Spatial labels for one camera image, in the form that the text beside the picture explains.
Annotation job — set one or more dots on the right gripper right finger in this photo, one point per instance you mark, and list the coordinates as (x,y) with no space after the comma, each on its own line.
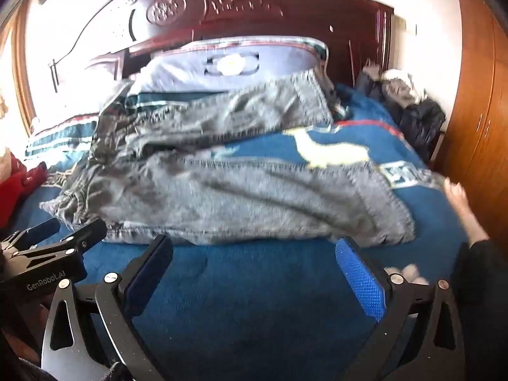
(418,332)

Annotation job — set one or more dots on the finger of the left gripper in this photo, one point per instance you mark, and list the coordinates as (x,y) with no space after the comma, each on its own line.
(39,233)
(77,242)

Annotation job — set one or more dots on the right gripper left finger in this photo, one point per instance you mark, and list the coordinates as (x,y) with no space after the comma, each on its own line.
(117,299)

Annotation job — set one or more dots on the grey denim pants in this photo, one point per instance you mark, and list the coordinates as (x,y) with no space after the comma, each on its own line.
(148,174)

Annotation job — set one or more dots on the red cloth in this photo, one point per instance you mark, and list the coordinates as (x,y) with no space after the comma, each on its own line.
(17,183)

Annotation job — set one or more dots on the bare foot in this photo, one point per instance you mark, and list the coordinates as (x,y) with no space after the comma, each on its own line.
(457,197)

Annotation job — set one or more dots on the blue patterned bed blanket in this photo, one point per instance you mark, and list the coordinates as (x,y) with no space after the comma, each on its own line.
(283,310)

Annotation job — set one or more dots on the brown wooden wardrobe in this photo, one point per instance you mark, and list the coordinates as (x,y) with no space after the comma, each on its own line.
(474,151)

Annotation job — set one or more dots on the light blue striped pillow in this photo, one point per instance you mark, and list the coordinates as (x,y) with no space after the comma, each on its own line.
(206,66)

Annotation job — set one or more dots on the black jacket pile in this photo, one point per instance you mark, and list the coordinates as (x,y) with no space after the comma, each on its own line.
(419,117)

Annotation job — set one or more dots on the carved dark wood headboard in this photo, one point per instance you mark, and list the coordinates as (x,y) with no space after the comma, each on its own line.
(121,34)

